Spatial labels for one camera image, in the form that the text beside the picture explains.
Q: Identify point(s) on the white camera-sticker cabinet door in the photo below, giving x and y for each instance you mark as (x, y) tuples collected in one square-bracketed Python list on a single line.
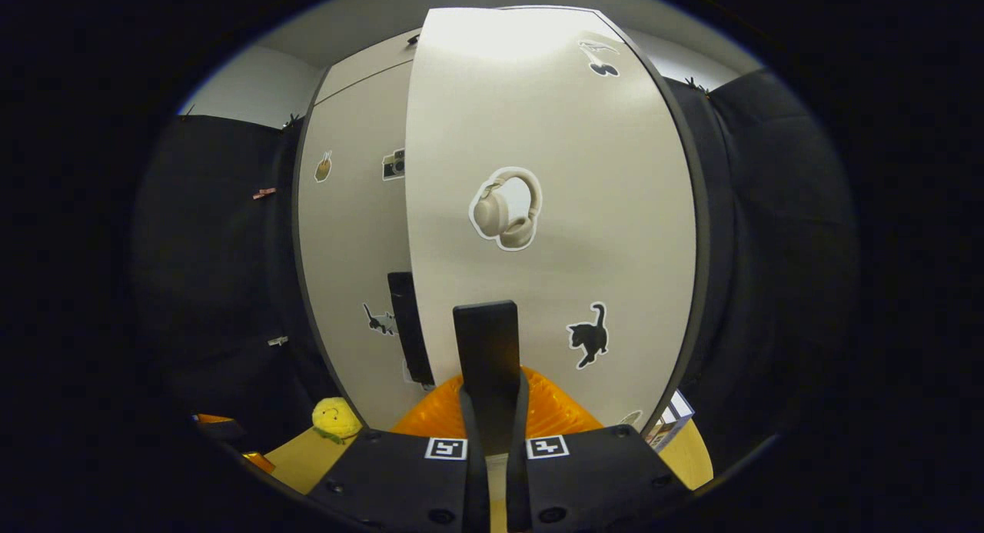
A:
[(346, 233)]

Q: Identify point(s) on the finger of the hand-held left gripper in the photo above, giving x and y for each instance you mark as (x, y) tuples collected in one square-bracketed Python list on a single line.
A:
[(223, 429), (260, 462)]

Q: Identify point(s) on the white cabinet drawer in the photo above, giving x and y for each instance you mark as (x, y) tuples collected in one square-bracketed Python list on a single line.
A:
[(361, 64)]

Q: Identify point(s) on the silver cloth clip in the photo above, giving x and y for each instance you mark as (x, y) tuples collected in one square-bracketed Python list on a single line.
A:
[(277, 341)]

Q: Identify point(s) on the white headphone-sticker cabinet door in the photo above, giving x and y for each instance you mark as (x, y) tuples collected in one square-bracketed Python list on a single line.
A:
[(553, 118)]

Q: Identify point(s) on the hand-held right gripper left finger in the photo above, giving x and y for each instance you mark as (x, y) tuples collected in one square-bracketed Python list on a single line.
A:
[(478, 487)]

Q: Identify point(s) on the black backdrop cloth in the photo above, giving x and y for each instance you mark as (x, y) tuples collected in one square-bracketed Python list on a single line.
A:
[(207, 233)]

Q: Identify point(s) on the red cloth clip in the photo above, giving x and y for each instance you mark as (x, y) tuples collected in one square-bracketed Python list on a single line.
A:
[(264, 193)]

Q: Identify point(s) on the yellow plush toy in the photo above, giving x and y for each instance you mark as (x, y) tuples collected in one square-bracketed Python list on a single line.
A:
[(337, 418)]

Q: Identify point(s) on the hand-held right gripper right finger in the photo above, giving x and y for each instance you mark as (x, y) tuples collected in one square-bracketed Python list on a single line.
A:
[(516, 487)]

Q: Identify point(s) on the white double-door shoe cabinet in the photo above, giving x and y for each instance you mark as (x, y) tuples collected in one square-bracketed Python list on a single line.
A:
[(703, 210)]

